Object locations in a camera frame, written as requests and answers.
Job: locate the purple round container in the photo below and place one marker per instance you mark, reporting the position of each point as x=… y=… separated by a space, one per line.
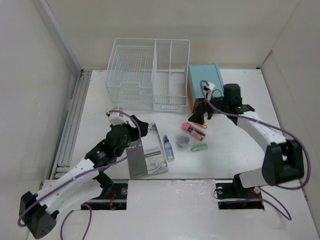
x=182 y=141

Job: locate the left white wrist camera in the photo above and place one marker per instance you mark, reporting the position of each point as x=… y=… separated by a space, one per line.
x=116 y=118

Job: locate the blue cap spray bottle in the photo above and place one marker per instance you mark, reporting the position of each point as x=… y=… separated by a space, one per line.
x=168 y=149

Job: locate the teal orange drawer box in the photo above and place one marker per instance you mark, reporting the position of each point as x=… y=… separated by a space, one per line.
x=203 y=72

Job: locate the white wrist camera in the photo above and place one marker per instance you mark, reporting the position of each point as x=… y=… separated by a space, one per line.
x=208 y=87
x=116 y=118

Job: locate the pink cap clear tube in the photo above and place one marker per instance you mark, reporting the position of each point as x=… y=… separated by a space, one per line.
x=194 y=132

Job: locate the aluminium rail frame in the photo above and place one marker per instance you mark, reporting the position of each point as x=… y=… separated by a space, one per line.
x=66 y=144

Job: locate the green translucent capsule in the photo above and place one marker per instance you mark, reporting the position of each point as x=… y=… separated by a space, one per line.
x=200 y=147

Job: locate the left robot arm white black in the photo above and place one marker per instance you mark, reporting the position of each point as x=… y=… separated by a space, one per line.
x=40 y=212

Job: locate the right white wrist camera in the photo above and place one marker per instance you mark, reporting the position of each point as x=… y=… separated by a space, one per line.
x=208 y=87

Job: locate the grey setup guide booklet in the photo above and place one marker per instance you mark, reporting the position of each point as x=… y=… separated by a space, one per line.
x=137 y=165

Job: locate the white wire desk organizer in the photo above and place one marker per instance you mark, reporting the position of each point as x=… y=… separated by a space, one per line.
x=147 y=74

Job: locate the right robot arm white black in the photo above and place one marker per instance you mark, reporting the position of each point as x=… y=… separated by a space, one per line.
x=285 y=157

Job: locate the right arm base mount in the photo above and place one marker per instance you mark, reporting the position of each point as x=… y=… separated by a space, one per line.
x=231 y=195

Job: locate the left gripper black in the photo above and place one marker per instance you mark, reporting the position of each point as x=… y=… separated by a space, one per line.
x=134 y=131

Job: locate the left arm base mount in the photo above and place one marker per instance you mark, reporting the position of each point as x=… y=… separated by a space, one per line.
x=112 y=194

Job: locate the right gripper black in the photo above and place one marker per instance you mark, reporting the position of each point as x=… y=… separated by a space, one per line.
x=198 y=116

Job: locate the orange translucent capsule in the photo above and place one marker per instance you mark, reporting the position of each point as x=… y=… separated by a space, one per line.
x=203 y=126

